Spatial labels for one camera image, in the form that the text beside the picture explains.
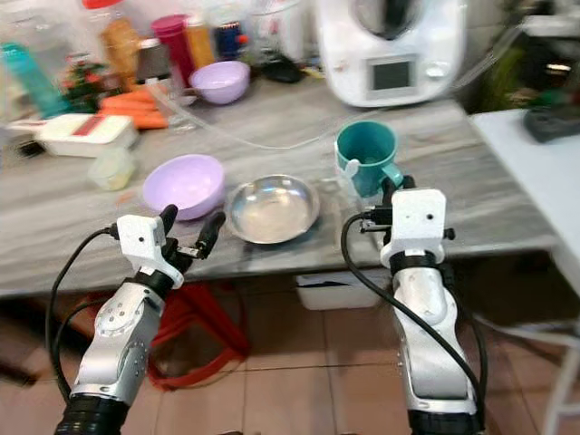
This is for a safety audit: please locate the small black object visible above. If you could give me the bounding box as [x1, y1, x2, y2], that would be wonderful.
[258, 52, 307, 84]

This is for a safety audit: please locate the green plant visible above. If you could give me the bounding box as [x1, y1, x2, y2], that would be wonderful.
[476, 41, 549, 114]

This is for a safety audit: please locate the black box on side table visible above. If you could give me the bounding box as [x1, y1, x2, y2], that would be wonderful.
[523, 103, 580, 145]

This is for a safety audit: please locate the clear plastic tube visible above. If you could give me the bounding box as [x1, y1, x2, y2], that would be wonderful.
[150, 23, 527, 151]

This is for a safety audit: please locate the orange carrot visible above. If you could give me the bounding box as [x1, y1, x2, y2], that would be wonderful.
[98, 92, 162, 114]
[113, 109, 170, 131]

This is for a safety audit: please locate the small pale green container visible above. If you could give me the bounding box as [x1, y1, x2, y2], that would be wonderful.
[89, 147, 138, 192]

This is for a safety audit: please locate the white plastic bin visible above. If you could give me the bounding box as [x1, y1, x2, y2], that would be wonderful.
[294, 270, 388, 313]

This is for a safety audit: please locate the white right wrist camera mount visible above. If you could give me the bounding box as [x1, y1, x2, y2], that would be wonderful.
[379, 188, 450, 266]

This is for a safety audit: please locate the small purple bowl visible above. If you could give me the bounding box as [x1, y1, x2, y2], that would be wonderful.
[190, 60, 252, 106]

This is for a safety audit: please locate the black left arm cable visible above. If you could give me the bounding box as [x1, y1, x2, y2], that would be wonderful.
[44, 227, 121, 404]

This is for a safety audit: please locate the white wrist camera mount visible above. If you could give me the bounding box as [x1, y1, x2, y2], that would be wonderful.
[379, 188, 450, 266]
[116, 214, 184, 278]

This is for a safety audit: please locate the teal water bottle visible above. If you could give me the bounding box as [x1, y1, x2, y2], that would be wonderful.
[1, 42, 70, 120]

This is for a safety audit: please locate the white plastic tag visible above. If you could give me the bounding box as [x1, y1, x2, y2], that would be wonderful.
[333, 156, 363, 193]

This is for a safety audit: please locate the white kitchen machine with display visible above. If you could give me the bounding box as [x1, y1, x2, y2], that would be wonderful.
[312, 0, 473, 111]

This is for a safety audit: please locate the white side table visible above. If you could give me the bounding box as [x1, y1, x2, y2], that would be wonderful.
[469, 108, 580, 435]

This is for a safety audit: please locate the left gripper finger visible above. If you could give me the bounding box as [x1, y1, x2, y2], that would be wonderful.
[196, 210, 227, 260]
[158, 204, 188, 270]

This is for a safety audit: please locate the large light purple bowl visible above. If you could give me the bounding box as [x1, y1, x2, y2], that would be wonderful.
[141, 154, 227, 222]

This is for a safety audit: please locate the red-lidded jar with orange contents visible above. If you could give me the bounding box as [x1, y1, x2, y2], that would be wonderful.
[81, 0, 144, 92]

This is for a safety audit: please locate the stainless steel bowl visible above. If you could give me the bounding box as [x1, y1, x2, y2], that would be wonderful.
[225, 174, 323, 246]

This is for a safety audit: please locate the red stool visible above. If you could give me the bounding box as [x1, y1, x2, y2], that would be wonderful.
[145, 283, 252, 392]

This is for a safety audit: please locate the magenta tumbler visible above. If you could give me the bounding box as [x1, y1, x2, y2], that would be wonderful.
[150, 14, 194, 86]

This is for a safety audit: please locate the teal plastic cup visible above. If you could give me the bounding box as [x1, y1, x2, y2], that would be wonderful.
[334, 120, 407, 199]

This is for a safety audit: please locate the white box with red label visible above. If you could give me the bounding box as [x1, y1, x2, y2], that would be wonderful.
[34, 113, 138, 160]

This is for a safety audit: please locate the orange bottle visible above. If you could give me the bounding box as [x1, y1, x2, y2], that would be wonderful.
[186, 15, 218, 71]

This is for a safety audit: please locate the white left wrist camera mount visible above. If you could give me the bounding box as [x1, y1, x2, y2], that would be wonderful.
[116, 214, 184, 278]

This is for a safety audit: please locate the dark blue jar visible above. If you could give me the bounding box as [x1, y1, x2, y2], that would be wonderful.
[213, 22, 245, 63]

